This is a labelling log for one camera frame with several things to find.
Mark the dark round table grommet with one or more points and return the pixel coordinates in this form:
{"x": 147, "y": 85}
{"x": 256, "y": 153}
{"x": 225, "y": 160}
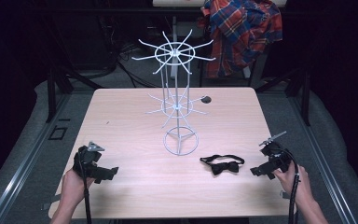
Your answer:
{"x": 206, "y": 99}

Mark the person's right hand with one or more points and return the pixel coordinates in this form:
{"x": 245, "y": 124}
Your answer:
{"x": 300, "y": 186}

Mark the aluminium frame rail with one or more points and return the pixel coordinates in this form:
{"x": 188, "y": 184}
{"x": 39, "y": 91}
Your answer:
{"x": 24, "y": 165}
{"x": 323, "y": 168}

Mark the black bow tie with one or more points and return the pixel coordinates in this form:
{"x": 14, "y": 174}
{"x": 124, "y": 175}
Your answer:
{"x": 225, "y": 168}

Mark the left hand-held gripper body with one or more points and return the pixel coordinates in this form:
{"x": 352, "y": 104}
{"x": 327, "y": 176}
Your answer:
{"x": 85, "y": 160}

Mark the black metal stand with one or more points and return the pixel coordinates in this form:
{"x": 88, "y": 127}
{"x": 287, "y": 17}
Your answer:
{"x": 306, "y": 96}
{"x": 51, "y": 93}

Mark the red blue plaid shirt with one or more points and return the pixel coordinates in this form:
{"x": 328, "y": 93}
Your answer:
{"x": 239, "y": 31}

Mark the person's left hand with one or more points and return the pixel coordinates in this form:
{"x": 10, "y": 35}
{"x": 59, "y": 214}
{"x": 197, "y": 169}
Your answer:
{"x": 74, "y": 186}

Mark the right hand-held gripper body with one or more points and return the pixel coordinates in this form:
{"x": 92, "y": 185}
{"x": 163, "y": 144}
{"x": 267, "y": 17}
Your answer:
{"x": 276, "y": 157}

